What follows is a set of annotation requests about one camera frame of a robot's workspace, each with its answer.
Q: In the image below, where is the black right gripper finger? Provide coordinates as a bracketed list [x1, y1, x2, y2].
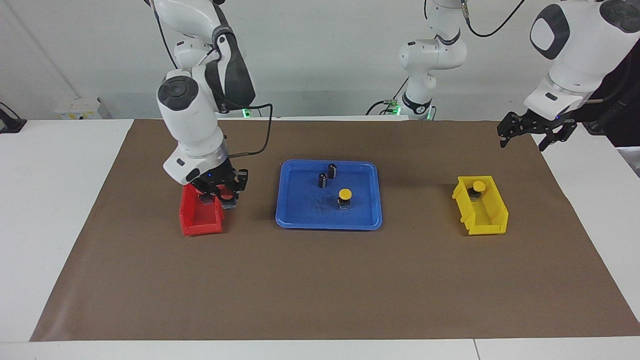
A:
[229, 168, 250, 202]
[192, 183, 222, 204]

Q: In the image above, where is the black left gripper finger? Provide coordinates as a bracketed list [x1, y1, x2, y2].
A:
[497, 113, 517, 149]
[538, 122, 579, 153]

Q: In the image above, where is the red plastic storage bin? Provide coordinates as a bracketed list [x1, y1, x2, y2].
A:
[179, 182, 224, 237]

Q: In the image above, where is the blue plastic tray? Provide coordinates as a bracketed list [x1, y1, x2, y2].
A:
[275, 159, 383, 231]

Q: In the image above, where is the yellow plastic storage bin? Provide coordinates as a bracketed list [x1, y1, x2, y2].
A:
[452, 175, 509, 236]

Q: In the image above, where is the brown paper table mat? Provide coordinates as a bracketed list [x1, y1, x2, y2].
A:
[30, 118, 640, 342]

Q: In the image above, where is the black clamp stand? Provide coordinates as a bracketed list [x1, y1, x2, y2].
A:
[0, 102, 27, 134]

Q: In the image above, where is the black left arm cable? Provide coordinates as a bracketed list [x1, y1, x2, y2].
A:
[461, 0, 527, 39]

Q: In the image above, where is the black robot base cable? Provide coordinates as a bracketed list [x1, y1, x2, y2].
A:
[365, 77, 408, 117]

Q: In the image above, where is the white wall socket box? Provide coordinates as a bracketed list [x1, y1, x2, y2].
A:
[55, 97, 104, 120]

